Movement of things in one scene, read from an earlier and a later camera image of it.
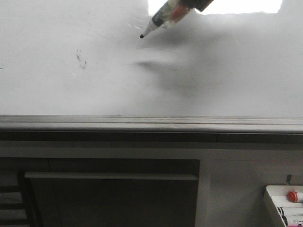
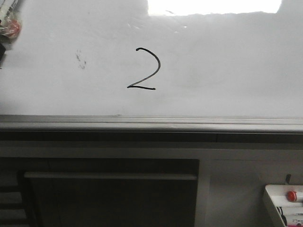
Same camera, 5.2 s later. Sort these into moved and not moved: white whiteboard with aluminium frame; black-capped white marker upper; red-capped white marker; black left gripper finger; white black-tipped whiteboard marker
Moved: white black-tipped whiteboard marker; black left gripper finger
Not moved: black-capped white marker upper; white whiteboard with aluminium frame; red-capped white marker
